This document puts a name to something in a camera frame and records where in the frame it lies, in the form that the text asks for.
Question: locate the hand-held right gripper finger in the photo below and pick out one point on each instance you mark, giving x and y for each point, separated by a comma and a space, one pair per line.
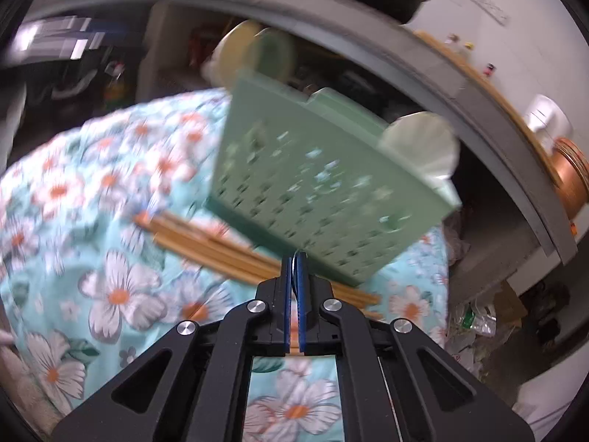
290, 285
301, 285

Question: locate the green perforated utensil holder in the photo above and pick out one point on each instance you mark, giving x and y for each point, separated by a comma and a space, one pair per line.
299, 170

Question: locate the white scalloped spoon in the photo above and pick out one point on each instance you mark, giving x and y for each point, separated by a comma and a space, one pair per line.
423, 142

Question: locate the cream round spoon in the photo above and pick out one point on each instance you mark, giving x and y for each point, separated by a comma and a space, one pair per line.
230, 50

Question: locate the blue floral blanket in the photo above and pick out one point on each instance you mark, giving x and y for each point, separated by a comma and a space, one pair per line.
115, 294

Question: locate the clear bag with greens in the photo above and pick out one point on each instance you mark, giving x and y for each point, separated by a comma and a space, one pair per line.
474, 320

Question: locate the open cardboard box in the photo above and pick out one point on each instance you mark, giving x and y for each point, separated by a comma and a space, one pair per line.
511, 304

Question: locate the grey concrete counter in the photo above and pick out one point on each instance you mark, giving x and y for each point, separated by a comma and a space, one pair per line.
368, 41

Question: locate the wooden board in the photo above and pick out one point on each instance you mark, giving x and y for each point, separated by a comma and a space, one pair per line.
497, 87

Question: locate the small orange fruit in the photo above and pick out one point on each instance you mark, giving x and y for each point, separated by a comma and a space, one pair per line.
574, 229

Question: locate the beige fluffy towel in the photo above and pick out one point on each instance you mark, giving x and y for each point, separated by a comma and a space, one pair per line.
27, 386

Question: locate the dark sauce bottle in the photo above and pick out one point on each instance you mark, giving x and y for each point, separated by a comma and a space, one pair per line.
450, 39

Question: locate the copper pot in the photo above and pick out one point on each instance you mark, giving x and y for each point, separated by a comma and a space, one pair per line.
573, 179

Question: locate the white electric kettle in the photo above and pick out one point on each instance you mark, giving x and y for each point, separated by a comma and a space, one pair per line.
547, 119

